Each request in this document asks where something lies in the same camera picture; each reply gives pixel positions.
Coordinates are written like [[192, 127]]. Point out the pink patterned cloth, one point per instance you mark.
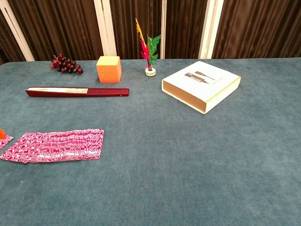
[[65, 146]]

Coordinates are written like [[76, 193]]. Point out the colourful feather shuttlecock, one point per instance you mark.
[[150, 71]]

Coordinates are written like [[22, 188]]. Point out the folded dark red fan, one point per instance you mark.
[[105, 92]]

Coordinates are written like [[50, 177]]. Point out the blue felt table cover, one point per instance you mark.
[[176, 164]]

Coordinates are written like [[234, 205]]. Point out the orange and yellow cube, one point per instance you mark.
[[109, 70]]

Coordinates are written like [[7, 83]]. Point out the white square book box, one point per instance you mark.
[[202, 82]]

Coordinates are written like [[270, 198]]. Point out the dark red grape bunch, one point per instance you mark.
[[65, 65]]

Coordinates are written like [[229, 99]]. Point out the dark brown curtain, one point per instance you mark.
[[58, 28]]

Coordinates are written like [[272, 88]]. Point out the orange rubber fingertip cover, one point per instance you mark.
[[2, 133]]

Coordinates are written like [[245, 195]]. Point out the thin white frame post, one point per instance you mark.
[[163, 23]]

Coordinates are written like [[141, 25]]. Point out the white metal frame post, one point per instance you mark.
[[105, 30], [211, 28], [16, 30]]

